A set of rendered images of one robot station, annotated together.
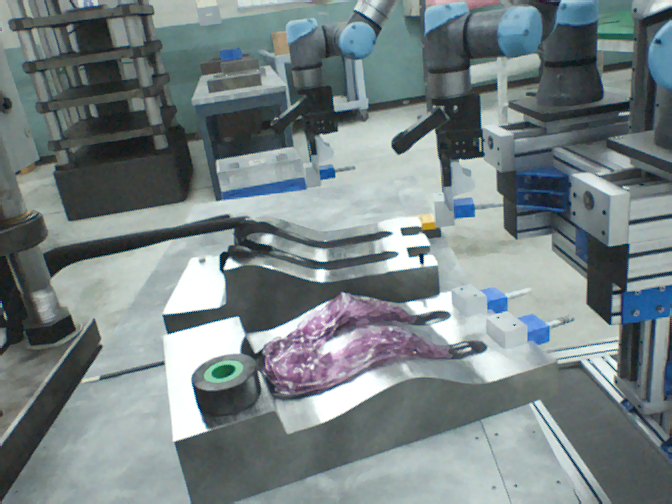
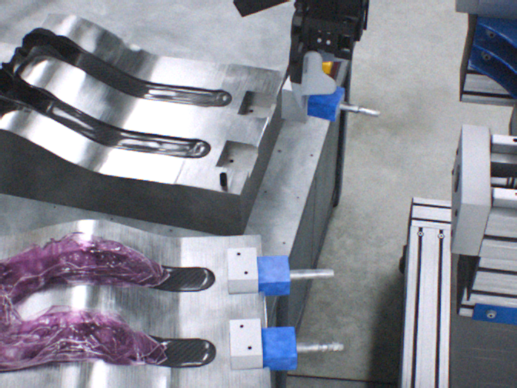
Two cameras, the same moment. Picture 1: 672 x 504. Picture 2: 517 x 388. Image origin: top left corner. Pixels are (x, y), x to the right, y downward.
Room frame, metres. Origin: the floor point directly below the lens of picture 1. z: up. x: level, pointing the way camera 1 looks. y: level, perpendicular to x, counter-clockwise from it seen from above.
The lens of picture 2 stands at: (0.19, -0.37, 1.75)
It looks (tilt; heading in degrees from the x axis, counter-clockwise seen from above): 47 degrees down; 13
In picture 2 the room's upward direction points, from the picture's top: 1 degrees counter-clockwise
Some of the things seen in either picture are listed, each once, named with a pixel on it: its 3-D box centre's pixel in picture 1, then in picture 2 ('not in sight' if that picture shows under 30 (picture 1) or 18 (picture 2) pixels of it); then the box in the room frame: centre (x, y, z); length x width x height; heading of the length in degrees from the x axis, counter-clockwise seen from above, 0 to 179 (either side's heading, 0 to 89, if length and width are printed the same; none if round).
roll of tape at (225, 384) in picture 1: (226, 383); not in sight; (0.64, 0.15, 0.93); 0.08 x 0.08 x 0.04
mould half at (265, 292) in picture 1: (301, 264); (98, 112); (1.12, 0.07, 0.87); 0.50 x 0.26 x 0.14; 87
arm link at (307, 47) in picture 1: (305, 44); not in sight; (1.55, 0.00, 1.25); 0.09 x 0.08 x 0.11; 97
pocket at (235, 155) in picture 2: (420, 260); (237, 165); (1.05, -0.16, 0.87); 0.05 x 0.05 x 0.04; 87
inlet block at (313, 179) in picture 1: (330, 171); not in sight; (1.56, -0.02, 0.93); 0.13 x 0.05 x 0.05; 95
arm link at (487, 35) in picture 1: (506, 32); not in sight; (1.09, -0.34, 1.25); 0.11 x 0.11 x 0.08; 51
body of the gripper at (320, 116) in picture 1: (316, 110); not in sight; (1.55, -0.01, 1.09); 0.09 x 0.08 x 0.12; 95
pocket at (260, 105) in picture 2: (412, 239); (257, 114); (1.16, -0.16, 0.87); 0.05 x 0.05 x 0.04; 87
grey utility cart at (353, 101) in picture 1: (314, 85); not in sight; (7.16, -0.05, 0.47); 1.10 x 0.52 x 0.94; 104
